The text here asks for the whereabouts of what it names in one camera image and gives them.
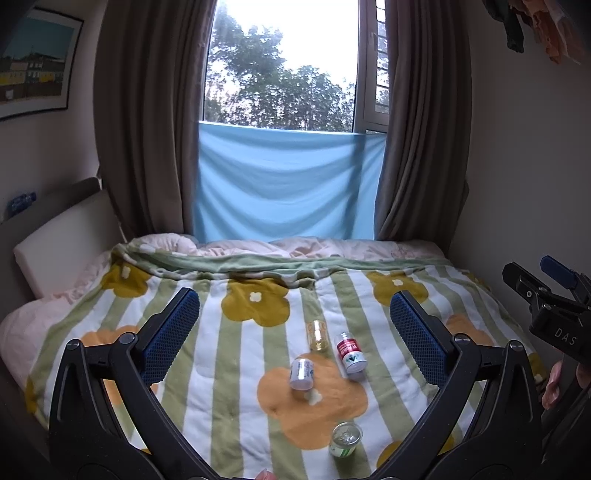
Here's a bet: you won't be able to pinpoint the white small bottle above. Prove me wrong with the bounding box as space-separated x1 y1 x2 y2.
289 357 315 391

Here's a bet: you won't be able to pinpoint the red and white bottle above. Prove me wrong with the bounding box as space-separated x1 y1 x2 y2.
335 331 367 374

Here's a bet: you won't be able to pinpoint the green and white can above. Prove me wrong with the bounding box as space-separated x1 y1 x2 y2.
329 421 363 459

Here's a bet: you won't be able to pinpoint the light blue cloth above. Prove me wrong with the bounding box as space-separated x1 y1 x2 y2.
192 121 387 244

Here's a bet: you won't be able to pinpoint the striped flower printed blanket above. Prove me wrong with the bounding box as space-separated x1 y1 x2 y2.
24 244 546 480

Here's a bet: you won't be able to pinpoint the framed wall poster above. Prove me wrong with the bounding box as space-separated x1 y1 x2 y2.
0 6 85 121

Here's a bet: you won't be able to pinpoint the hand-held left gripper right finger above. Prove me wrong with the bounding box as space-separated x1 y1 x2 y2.
373 290 544 480

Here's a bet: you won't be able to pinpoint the hanging clothes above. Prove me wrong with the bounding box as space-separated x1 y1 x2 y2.
482 0 587 65

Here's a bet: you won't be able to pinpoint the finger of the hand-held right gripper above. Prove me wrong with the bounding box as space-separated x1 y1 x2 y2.
540 255 591 306
502 261 556 320

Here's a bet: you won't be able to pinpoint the brown curtain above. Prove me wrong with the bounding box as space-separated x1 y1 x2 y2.
373 0 472 244
93 0 218 245

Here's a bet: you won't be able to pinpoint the blue plastic water bottle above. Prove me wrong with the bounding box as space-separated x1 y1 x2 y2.
6 191 38 215

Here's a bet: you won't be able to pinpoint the white cushion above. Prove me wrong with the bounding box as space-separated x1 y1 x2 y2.
13 188 122 298

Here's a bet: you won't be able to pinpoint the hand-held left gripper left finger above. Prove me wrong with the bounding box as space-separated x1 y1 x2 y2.
48 287 219 480

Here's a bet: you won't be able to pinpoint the white window frame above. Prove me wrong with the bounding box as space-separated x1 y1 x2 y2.
352 0 389 136

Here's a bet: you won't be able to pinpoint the beige bed headboard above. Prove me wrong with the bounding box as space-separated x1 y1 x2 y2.
0 177 122 319

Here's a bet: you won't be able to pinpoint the small clear glass cup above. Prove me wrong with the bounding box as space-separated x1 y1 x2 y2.
307 320 329 352

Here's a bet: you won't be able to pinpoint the person's right hand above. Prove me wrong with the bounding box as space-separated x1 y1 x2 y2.
541 359 563 411

